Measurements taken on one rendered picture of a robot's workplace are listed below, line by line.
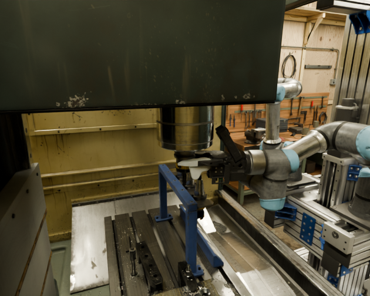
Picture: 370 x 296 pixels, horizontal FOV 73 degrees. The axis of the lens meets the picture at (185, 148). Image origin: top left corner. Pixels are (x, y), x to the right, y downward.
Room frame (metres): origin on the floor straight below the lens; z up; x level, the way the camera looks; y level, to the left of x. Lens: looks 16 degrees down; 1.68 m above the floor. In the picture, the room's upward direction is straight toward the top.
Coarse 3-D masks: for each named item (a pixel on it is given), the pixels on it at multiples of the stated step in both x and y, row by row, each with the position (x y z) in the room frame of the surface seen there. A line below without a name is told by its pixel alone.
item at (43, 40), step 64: (0, 0) 0.45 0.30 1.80; (64, 0) 0.48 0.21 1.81; (128, 0) 0.52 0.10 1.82; (192, 0) 0.56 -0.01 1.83; (256, 0) 0.61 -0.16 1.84; (0, 64) 0.44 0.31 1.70; (64, 64) 0.48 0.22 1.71; (128, 64) 0.52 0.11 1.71; (192, 64) 0.56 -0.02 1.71; (256, 64) 0.61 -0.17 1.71
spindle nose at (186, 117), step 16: (160, 112) 0.64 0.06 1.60; (176, 112) 0.61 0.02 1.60; (192, 112) 0.61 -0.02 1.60; (208, 112) 0.63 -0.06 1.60; (160, 128) 0.64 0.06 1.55; (176, 128) 0.61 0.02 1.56; (192, 128) 0.61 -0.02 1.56; (208, 128) 0.64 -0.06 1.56; (160, 144) 0.65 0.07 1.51; (176, 144) 0.61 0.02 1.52; (192, 144) 0.61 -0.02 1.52; (208, 144) 0.64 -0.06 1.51
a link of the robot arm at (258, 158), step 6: (252, 150) 0.71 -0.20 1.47; (258, 150) 0.71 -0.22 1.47; (252, 156) 0.69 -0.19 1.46; (258, 156) 0.69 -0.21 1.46; (264, 156) 0.69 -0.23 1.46; (252, 162) 0.68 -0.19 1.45; (258, 162) 0.68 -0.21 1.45; (264, 162) 0.68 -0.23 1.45; (252, 168) 0.68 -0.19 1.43; (258, 168) 0.68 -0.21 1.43; (264, 168) 0.68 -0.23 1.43; (252, 174) 0.69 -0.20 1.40
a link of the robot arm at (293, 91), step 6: (288, 78) 1.51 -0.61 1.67; (282, 84) 1.27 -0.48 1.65; (288, 84) 1.32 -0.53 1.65; (294, 84) 1.39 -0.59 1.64; (300, 84) 1.42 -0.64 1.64; (282, 90) 1.15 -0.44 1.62; (288, 90) 1.28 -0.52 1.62; (294, 90) 1.35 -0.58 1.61; (300, 90) 1.40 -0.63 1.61; (282, 96) 1.16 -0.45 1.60; (288, 96) 1.34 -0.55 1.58; (294, 96) 1.42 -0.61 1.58
